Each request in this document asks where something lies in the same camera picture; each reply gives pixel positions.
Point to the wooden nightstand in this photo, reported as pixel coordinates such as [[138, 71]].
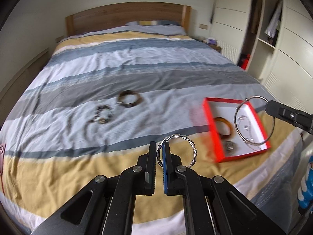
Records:
[[215, 47]]

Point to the wall socket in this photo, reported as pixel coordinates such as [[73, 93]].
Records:
[[203, 26]]

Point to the striped duvet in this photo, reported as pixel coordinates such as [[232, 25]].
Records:
[[146, 78]]

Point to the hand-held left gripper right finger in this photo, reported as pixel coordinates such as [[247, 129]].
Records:
[[166, 171]]

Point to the red jewelry box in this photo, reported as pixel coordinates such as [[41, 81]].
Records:
[[209, 127]]

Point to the white wardrobe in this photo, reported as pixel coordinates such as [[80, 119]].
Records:
[[281, 53]]

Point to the wooden headboard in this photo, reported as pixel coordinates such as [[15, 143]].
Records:
[[122, 14]]

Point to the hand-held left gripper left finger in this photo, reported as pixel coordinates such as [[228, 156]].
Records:
[[150, 171]]

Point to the dark brown bangle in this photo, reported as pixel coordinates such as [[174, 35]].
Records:
[[129, 104]]

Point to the red object in wardrobe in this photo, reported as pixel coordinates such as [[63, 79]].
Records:
[[244, 62]]

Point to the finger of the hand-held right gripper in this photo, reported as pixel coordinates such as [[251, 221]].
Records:
[[281, 111]]

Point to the blue white striped fabric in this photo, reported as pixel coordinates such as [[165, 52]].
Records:
[[305, 183]]

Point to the thin silver hoop bangle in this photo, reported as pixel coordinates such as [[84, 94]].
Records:
[[235, 121]]

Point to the amber translucent bangle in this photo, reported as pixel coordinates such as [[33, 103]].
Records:
[[228, 124]]

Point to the hanging striped garment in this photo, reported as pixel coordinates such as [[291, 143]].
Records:
[[272, 22]]

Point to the grey pillow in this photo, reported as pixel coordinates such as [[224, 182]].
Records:
[[156, 28]]

